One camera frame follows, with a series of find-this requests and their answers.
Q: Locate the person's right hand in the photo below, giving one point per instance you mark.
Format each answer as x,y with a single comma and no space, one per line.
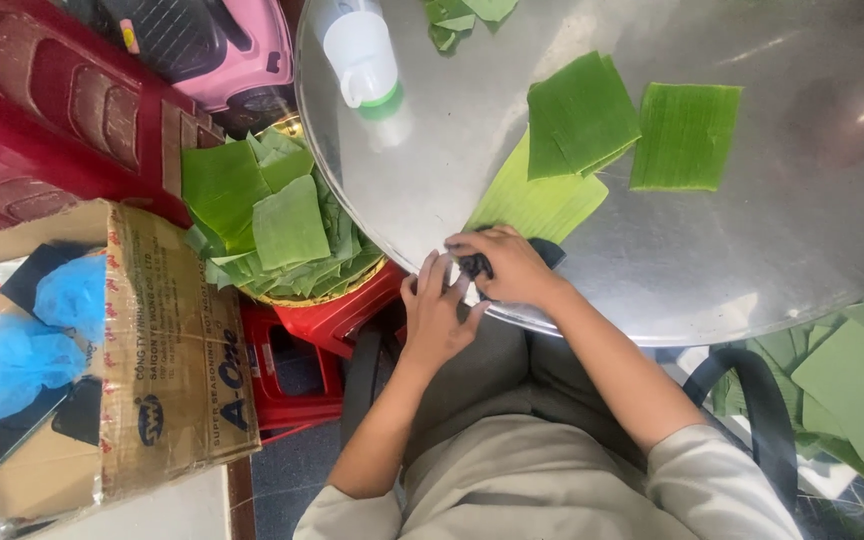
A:
518,270

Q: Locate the person's left hand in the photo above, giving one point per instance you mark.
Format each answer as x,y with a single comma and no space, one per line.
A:
432,326

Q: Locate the light green banana leaf piece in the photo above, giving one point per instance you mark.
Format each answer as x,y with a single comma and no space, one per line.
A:
533,202

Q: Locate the red plastic stool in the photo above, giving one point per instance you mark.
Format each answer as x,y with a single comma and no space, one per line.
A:
327,324

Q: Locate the gold round tray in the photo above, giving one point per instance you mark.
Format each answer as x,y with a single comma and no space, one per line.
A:
321,299

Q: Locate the stack of dark green leaf squares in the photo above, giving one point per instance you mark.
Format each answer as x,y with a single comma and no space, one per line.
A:
578,116

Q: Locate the pile of cut banana leaves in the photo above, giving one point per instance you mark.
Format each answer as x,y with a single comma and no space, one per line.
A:
282,217

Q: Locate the single green banana leaf square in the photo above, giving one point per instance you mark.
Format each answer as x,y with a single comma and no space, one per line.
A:
683,135

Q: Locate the small green leaf scraps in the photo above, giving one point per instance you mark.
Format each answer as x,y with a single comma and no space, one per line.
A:
456,19

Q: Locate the brown cardboard box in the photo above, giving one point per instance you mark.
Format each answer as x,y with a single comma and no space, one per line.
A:
169,352

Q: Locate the white plastic jug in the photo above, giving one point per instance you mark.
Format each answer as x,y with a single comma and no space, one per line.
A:
361,52

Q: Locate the pink toy car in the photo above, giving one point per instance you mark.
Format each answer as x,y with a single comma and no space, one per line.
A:
252,52

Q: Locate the heap of pale banana leaves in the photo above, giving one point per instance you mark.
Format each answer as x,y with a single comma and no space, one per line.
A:
859,382

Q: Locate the small blue plastic bag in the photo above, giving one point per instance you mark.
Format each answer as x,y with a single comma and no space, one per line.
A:
72,296

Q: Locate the black phone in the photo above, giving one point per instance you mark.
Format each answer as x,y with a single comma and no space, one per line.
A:
31,270
4,442
79,412

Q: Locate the large blue plastic bag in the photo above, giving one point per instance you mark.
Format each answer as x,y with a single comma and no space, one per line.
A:
4,367

